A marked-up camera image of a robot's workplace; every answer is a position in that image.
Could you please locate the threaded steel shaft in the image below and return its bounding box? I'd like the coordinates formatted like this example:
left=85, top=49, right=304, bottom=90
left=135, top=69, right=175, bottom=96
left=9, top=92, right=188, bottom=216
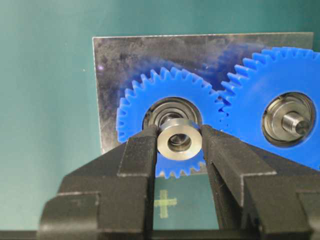
left=282, top=112, right=310, bottom=137

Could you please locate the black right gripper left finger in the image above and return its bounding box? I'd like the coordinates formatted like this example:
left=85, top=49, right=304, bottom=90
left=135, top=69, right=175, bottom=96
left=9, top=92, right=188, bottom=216
left=37, top=125, right=158, bottom=240

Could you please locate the silver metal washer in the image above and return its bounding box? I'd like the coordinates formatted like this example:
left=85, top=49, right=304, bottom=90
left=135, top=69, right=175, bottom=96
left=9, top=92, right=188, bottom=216
left=157, top=118, right=202, bottom=161

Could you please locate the grey metal base plate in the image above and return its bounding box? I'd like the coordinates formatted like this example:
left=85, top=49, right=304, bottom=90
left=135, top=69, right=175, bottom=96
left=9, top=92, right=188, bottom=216
left=93, top=32, right=313, bottom=152

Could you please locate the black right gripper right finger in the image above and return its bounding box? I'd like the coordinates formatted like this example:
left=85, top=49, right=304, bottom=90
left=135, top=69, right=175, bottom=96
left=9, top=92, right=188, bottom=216
left=200, top=125, right=320, bottom=240

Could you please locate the blue gear smaller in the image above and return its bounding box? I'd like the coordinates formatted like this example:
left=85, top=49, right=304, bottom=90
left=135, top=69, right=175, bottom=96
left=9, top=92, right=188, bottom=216
left=116, top=66, right=227, bottom=180

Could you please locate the blue gear larger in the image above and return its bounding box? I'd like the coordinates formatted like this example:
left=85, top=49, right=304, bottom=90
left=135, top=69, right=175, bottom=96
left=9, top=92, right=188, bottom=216
left=219, top=47, right=320, bottom=170

